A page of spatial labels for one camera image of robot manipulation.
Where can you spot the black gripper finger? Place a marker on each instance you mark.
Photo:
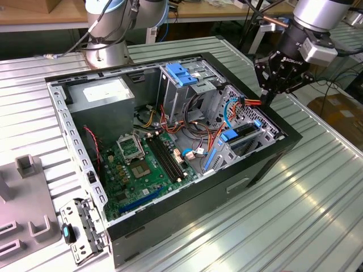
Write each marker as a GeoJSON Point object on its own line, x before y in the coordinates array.
{"type": "Point", "coordinates": [302, 80]}
{"type": "Point", "coordinates": [262, 73]}

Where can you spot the hard disk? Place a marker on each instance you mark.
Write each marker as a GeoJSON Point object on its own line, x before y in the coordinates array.
{"type": "Point", "coordinates": [229, 136]}

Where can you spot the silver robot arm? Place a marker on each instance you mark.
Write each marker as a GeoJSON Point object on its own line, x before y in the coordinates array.
{"type": "Point", "coordinates": [105, 42]}

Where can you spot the grey metal disk bay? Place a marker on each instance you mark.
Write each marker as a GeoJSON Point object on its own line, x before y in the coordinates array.
{"type": "Point", "coordinates": [221, 153]}

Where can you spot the large flat cardboard box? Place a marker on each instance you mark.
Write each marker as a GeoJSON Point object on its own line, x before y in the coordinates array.
{"type": "Point", "coordinates": [340, 113]}

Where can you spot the metal slat side table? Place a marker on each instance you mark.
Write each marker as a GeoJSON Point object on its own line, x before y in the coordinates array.
{"type": "Point", "coordinates": [350, 39]}

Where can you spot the small white box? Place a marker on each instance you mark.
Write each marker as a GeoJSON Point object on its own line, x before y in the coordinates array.
{"type": "Point", "coordinates": [242, 3]}

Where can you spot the wooden desk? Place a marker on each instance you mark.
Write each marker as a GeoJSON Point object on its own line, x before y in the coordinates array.
{"type": "Point", "coordinates": [28, 15]}
{"type": "Point", "coordinates": [215, 10]}

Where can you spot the silver metal cylinder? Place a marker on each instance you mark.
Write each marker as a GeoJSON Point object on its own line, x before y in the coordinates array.
{"type": "Point", "coordinates": [358, 21]}

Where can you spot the blue plastic cage latch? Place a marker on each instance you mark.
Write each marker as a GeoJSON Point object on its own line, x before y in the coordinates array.
{"type": "Point", "coordinates": [178, 72]}

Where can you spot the grey metal drive cage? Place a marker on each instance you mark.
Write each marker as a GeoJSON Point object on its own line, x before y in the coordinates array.
{"type": "Point", "coordinates": [175, 96]}

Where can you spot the black RAM slot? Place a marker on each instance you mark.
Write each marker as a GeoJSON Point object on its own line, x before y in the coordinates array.
{"type": "Point", "coordinates": [168, 158]}
{"type": "Point", "coordinates": [171, 158]}
{"type": "Point", "coordinates": [164, 158]}
{"type": "Point", "coordinates": [160, 158]}

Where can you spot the CPU socket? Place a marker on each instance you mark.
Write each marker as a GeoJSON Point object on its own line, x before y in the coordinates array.
{"type": "Point", "coordinates": [140, 170]}

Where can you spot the green motherboard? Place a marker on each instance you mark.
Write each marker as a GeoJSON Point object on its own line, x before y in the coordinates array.
{"type": "Point", "coordinates": [147, 187]}

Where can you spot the black PC case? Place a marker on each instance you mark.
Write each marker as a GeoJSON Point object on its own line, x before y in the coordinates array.
{"type": "Point", "coordinates": [184, 215]}

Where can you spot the grey power supply unit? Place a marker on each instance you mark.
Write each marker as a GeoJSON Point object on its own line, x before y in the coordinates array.
{"type": "Point", "coordinates": [102, 113]}

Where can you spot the blue expansion slot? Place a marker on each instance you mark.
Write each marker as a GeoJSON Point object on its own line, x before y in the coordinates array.
{"type": "Point", "coordinates": [141, 199]}

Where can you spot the black case fan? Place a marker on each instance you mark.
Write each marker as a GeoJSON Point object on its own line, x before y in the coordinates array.
{"type": "Point", "coordinates": [90, 153]}

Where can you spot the small brown cardboard box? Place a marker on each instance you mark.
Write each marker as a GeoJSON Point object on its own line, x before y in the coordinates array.
{"type": "Point", "coordinates": [49, 5]}

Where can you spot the grey parts rack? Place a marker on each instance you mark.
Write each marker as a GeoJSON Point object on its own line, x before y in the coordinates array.
{"type": "Point", "coordinates": [25, 204]}

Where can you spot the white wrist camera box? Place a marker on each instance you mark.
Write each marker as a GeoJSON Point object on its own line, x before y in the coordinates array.
{"type": "Point", "coordinates": [317, 52]}

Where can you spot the black blue bracket latch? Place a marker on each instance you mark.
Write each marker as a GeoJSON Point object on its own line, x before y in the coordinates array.
{"type": "Point", "coordinates": [71, 233]}

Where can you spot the silver card retention bracket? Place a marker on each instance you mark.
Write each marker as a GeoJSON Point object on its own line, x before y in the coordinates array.
{"type": "Point", "coordinates": [90, 256]}

